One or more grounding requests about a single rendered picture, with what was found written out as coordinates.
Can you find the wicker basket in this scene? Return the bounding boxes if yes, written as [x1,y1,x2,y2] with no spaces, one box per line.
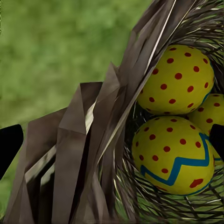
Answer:
[0,0,224,224]

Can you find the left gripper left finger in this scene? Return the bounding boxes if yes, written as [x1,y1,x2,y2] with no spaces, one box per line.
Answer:
[0,124,24,180]

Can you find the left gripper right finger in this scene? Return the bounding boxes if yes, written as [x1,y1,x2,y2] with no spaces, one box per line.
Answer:
[209,124,224,161]

